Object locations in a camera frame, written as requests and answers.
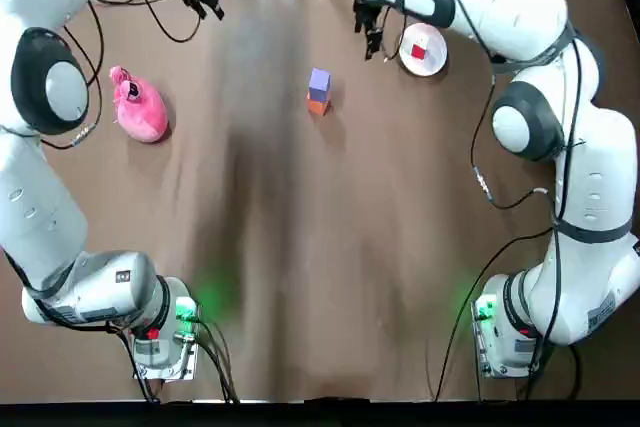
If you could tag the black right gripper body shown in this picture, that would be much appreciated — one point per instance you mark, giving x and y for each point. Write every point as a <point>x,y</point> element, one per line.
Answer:
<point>369,14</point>

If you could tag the purple foam block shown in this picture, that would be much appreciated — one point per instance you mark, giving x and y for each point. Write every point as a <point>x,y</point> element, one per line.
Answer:
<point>319,83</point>

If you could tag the orange foam block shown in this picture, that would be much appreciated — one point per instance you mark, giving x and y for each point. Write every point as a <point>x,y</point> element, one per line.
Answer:
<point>318,108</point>

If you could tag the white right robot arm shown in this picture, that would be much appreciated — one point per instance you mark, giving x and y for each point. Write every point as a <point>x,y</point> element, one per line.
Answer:
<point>590,197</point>

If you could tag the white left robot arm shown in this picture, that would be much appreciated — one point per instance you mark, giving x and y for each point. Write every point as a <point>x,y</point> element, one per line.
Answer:
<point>40,227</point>

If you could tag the white round plate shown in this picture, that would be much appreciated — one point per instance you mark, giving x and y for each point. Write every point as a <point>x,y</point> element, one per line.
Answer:
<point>432,64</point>

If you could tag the pink plush toy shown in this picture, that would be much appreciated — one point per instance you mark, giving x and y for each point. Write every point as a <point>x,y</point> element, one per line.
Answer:
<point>142,112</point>

